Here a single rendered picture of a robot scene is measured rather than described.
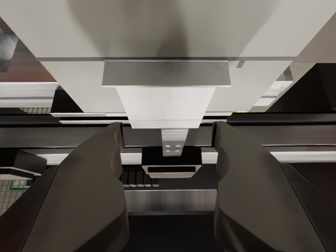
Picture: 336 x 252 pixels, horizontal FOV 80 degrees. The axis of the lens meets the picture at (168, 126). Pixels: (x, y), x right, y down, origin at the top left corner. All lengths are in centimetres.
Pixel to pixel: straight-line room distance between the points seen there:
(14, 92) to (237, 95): 25
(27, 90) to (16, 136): 30
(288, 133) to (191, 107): 37
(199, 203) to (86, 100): 15
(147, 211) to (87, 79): 13
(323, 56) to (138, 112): 32
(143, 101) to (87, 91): 5
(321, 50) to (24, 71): 41
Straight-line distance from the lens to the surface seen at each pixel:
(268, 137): 52
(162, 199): 22
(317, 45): 40
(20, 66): 29
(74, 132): 52
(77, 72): 17
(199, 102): 20
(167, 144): 32
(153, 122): 24
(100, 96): 20
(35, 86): 27
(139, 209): 22
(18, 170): 53
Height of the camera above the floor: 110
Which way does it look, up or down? 22 degrees down
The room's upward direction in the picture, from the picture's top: 179 degrees clockwise
